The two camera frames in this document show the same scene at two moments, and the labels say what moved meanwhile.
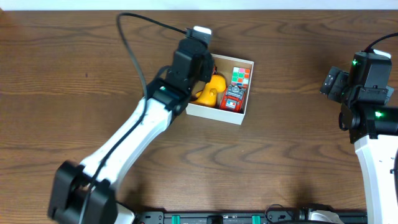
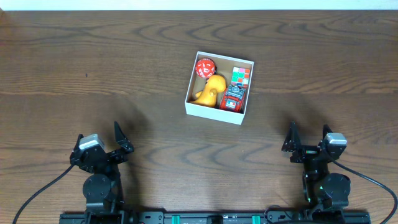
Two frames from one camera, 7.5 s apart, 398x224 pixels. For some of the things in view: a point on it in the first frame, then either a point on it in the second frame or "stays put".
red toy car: (232, 98) stays put
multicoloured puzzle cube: (240, 77) stays put
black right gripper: (333, 84) to (310, 152)
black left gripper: (206, 68) to (101, 154)
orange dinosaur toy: (208, 96) stays put
